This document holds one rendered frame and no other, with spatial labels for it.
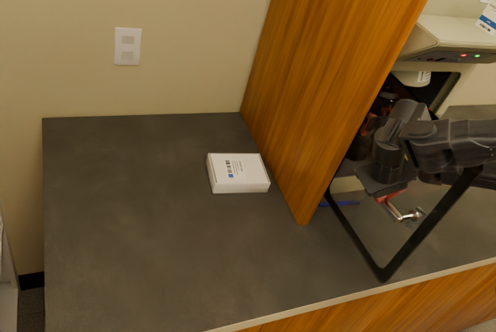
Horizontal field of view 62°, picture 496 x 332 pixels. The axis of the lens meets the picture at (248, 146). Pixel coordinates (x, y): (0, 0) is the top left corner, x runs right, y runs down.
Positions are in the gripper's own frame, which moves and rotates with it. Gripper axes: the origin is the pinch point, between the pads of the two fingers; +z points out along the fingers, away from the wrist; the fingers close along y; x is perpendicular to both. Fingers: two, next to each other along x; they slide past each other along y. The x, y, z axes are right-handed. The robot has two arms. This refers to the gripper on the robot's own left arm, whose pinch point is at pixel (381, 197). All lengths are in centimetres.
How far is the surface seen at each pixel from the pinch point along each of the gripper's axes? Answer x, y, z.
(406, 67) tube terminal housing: -23.2, -17.6, -11.2
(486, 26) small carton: -18.1, -31.4, -20.3
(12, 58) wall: -61, 72, -21
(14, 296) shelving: -50, 124, 69
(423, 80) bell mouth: -25.4, -24.8, -2.7
